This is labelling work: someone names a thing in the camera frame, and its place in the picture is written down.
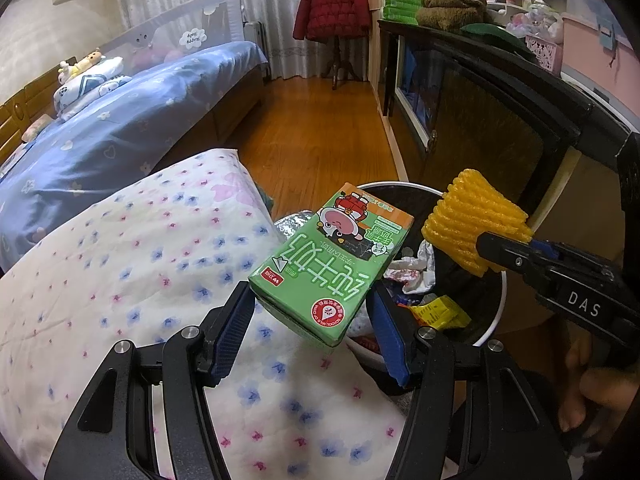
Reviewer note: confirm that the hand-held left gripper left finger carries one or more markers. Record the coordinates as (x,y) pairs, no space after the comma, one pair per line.
(232,332)

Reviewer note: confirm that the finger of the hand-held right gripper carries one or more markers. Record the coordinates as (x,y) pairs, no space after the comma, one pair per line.
(545,249)
(515,262)

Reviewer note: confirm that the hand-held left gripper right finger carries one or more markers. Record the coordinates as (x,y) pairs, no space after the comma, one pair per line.
(390,342)

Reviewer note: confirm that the black trash bin white rim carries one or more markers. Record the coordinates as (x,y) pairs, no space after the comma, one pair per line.
(480,305)

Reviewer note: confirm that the yellow packet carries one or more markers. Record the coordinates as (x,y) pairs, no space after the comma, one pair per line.
(442,312)

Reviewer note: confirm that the yellow foam net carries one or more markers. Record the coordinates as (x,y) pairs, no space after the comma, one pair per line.
(470,220)

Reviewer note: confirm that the green milk carton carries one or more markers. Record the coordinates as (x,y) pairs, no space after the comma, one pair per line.
(320,265)

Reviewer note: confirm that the person's right hand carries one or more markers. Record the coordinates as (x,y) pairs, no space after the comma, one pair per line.
(595,390)

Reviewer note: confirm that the white floral bed sheet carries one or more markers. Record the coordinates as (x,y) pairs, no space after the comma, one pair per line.
(125,285)

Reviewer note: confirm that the dark glass door cabinet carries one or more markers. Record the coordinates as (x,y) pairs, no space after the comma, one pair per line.
(480,125)

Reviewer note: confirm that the pink lattice basket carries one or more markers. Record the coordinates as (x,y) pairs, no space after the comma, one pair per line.
(545,52)

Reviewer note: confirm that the pink storage box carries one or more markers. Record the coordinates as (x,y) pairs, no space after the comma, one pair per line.
(605,50)

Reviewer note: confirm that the green cloth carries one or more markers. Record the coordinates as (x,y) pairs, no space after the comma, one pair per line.
(500,42)

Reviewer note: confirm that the pile of small toys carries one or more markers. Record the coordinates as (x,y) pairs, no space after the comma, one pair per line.
(535,20)

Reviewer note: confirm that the blue bed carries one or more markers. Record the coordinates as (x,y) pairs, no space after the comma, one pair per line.
(140,115)

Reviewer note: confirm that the brown fluffy cloth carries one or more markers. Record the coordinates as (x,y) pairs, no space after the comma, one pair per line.
(452,0)

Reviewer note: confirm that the wooden coat stand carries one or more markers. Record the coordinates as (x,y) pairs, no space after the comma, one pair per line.
(340,60)

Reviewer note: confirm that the pillows with plush toy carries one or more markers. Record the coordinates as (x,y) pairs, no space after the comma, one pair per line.
(90,90)

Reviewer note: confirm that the small pillow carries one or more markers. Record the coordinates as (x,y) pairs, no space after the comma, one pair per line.
(36,127)

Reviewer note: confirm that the white radiator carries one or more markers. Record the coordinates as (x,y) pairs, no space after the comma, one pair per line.
(257,45)

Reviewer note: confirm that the wooden headboard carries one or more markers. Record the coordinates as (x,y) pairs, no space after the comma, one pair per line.
(30,105)

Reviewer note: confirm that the yellow white plush toy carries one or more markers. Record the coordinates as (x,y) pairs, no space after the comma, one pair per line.
(80,65)

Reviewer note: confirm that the red padded jacket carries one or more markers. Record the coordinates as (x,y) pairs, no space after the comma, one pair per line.
(332,5)

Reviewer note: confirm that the grey curtain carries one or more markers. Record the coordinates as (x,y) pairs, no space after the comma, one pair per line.
(270,5)

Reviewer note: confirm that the grey bed guard rail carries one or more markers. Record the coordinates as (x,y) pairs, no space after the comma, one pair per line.
(190,20)

